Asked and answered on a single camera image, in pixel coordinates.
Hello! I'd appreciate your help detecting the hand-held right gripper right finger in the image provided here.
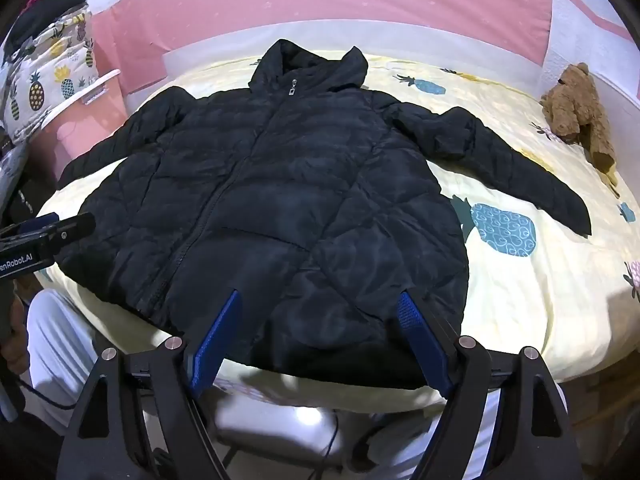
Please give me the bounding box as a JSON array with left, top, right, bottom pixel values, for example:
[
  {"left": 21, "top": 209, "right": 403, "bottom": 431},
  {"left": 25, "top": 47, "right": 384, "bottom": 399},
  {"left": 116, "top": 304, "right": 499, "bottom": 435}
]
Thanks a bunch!
[{"left": 395, "top": 290, "right": 583, "bottom": 480}]

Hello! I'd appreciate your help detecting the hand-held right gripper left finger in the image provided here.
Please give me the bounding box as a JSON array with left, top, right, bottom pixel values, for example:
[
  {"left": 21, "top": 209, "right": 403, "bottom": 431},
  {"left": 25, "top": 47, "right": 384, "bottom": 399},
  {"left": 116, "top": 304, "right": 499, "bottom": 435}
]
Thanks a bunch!
[{"left": 59, "top": 287, "right": 243, "bottom": 480}]

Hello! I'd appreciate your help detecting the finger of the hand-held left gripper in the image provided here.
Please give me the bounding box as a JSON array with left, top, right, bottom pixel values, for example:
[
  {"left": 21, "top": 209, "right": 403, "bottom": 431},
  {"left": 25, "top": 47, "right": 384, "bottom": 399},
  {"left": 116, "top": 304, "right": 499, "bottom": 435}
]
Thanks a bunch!
[{"left": 19, "top": 211, "right": 97, "bottom": 250}]

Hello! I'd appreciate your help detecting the black cable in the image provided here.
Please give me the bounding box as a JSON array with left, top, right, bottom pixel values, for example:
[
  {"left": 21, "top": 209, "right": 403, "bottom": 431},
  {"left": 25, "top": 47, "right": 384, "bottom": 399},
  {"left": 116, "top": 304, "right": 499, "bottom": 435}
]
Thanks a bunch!
[{"left": 315, "top": 407, "right": 343, "bottom": 463}]

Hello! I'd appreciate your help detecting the pile of dark clothes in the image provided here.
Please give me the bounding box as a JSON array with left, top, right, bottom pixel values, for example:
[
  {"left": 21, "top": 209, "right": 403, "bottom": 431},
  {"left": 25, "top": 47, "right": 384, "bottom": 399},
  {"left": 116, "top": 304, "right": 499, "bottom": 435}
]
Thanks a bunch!
[{"left": 2, "top": 0, "right": 88, "bottom": 58}]

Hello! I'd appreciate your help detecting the black puffer jacket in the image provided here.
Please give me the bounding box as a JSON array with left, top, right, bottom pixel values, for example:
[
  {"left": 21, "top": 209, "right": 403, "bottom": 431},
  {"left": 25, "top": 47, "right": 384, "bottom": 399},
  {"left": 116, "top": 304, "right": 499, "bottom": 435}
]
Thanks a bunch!
[{"left": 56, "top": 38, "right": 593, "bottom": 391}]

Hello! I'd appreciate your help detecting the person's left hand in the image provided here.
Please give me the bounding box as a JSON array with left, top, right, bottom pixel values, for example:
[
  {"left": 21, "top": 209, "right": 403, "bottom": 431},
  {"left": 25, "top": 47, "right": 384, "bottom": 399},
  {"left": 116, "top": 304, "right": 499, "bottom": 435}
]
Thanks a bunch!
[{"left": 9, "top": 302, "right": 30, "bottom": 356}]

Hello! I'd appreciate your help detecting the brown teddy bear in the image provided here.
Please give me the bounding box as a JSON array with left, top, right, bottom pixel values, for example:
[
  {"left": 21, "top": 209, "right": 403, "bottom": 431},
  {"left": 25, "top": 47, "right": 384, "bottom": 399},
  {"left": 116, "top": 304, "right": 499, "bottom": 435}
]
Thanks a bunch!
[{"left": 540, "top": 62, "right": 621, "bottom": 188}]

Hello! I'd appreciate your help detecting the pineapple print bed sheet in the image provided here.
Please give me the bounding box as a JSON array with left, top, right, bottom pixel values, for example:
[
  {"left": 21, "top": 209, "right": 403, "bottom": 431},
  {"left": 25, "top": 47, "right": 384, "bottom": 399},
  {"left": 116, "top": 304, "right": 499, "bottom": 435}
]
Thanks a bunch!
[{"left": 35, "top": 52, "right": 640, "bottom": 411}]

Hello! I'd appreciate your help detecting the folded pineapple print quilt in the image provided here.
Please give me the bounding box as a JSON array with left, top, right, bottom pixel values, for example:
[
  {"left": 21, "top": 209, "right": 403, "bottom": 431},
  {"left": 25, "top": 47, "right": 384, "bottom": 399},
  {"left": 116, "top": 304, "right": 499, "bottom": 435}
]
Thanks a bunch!
[{"left": 0, "top": 2, "right": 98, "bottom": 143}]

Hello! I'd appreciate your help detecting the white plastic board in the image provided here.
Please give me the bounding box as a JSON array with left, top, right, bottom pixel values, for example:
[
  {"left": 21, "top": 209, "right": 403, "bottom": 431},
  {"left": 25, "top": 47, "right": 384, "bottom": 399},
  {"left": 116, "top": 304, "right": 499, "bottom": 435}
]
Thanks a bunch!
[{"left": 42, "top": 69, "right": 122, "bottom": 128}]

